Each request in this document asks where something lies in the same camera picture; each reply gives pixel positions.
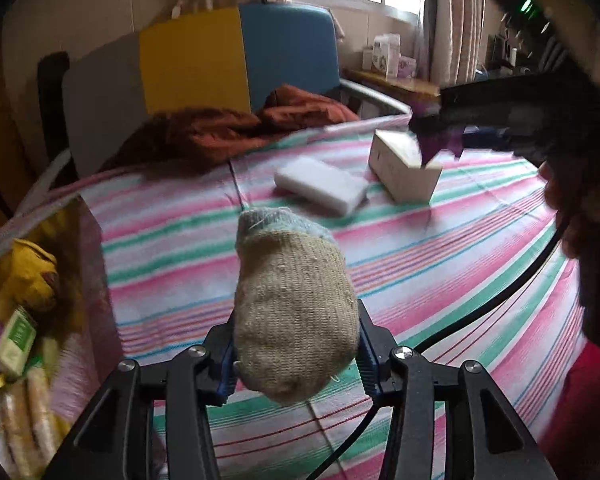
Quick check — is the purple foil packet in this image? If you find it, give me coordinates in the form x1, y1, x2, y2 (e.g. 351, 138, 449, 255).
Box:
410, 102, 464, 168

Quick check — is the wooden window sill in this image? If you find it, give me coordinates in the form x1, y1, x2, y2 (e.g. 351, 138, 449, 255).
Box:
342, 67, 441, 107

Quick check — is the white box on sill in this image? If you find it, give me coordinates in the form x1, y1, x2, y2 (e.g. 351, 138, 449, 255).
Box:
372, 34, 402, 77

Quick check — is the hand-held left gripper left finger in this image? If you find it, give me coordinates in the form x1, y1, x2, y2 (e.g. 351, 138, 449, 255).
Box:
55, 321, 241, 480

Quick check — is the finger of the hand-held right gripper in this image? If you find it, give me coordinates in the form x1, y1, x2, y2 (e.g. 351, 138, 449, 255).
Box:
455, 127, 516, 155
410, 72, 597, 136

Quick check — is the white foam block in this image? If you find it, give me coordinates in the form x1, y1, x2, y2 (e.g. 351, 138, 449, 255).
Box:
274, 156, 370, 217

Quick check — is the red clothing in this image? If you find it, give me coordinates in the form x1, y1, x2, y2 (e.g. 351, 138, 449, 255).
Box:
550, 340, 600, 480

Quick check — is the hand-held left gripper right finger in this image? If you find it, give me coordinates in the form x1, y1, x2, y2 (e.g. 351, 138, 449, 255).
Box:
354, 300, 556, 480

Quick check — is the black cable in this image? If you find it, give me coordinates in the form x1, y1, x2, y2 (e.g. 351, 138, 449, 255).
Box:
305, 220, 571, 480

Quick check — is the grey yellow blue headboard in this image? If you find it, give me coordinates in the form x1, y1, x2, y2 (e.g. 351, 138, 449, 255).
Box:
62, 2, 343, 176

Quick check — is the beige knitted sock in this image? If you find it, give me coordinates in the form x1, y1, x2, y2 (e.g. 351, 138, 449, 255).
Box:
233, 207, 361, 406

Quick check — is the white bed rail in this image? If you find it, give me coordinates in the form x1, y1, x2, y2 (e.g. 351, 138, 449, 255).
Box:
339, 80, 412, 117
19, 149, 77, 213

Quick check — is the cracker packet with green ends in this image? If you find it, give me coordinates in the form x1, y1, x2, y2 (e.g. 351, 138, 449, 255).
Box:
26, 369, 65, 457
0, 389, 37, 477

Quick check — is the striped bed sheet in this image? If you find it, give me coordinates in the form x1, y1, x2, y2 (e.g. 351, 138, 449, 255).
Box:
0, 115, 587, 480

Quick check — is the small green box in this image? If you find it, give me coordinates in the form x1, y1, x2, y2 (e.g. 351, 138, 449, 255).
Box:
0, 307, 37, 378

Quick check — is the maroon cloth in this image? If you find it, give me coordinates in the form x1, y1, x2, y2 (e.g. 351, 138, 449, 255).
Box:
102, 85, 361, 176

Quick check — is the white carton box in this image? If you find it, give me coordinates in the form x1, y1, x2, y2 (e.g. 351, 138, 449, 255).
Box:
368, 129, 443, 204

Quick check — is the person's right hand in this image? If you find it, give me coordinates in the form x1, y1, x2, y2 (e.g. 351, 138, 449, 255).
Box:
537, 157, 597, 262

